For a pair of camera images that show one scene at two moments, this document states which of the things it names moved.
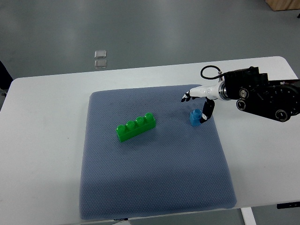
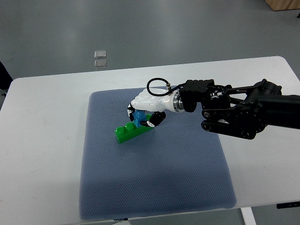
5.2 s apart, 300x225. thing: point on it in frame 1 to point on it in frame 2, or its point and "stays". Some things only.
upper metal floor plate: (100, 54) stays
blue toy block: (195, 116) to (138, 116)
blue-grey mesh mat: (141, 156) stays
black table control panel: (289, 205) stays
